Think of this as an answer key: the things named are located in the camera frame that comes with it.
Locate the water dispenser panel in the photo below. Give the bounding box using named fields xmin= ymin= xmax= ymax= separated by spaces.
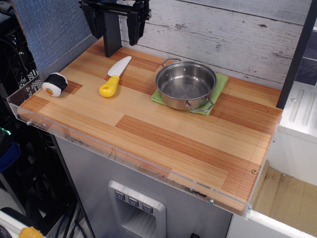
xmin=108 ymin=180 xmax=166 ymax=238

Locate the stainless steel pot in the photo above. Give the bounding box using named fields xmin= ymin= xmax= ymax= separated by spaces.
xmin=155 ymin=58 xmax=217 ymax=112

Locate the white toy sink unit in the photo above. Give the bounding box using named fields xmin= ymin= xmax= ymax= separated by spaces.
xmin=227 ymin=82 xmax=317 ymax=238

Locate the dark post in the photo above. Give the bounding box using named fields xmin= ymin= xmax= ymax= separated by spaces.
xmin=276 ymin=0 xmax=317 ymax=109
xmin=103 ymin=13 xmax=122 ymax=58

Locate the grey toy fridge cabinet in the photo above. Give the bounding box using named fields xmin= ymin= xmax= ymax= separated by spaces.
xmin=57 ymin=138 xmax=232 ymax=238

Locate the clear acrylic table guard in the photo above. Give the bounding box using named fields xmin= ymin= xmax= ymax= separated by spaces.
xmin=8 ymin=76 xmax=282 ymax=216

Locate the dark left post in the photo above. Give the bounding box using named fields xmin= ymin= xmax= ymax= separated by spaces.
xmin=103 ymin=13 xmax=122 ymax=58

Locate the dark right post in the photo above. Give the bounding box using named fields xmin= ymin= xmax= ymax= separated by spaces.
xmin=276 ymin=0 xmax=317 ymax=109

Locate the yellow handled toy knife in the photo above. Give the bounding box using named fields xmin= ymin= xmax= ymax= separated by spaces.
xmin=99 ymin=56 xmax=132 ymax=98

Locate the blue fabric panel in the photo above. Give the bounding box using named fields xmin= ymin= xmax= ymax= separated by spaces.
xmin=11 ymin=0 xmax=97 ymax=81

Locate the blue cable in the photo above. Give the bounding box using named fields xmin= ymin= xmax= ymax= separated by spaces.
xmin=55 ymin=205 xmax=87 ymax=238

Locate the plush sushi roll toy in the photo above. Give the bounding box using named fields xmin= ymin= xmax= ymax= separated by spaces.
xmin=42 ymin=72 xmax=68 ymax=97

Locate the black plastic crate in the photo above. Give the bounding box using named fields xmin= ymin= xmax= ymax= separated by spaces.
xmin=0 ymin=24 xmax=38 ymax=98

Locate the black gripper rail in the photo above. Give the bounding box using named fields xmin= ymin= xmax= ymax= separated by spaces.
xmin=79 ymin=0 xmax=152 ymax=46

